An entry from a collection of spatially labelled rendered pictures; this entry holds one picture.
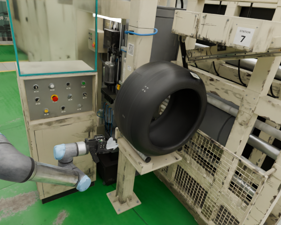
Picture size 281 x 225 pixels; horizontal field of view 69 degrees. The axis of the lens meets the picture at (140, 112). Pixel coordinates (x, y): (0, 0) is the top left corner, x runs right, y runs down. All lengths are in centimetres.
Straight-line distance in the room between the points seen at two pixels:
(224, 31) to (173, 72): 33
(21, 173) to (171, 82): 78
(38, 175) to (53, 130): 94
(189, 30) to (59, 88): 104
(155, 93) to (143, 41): 47
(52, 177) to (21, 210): 142
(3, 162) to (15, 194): 168
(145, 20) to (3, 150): 104
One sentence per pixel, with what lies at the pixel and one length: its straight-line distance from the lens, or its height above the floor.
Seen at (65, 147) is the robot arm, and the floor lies 111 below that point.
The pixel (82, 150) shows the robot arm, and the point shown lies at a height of 107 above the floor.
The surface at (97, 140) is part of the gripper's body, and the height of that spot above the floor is 110.
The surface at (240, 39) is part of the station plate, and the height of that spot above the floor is 169.
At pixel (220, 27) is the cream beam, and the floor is 172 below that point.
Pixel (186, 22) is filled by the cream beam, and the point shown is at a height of 172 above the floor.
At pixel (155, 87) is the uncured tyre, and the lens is 108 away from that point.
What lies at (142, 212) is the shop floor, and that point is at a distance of 222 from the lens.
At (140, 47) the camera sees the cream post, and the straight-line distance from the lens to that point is 142.
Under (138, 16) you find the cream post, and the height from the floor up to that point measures 172.
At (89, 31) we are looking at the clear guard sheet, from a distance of 165.
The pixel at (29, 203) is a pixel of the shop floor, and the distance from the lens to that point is 238.
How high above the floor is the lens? 177
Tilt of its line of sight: 27 degrees down
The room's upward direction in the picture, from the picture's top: 7 degrees clockwise
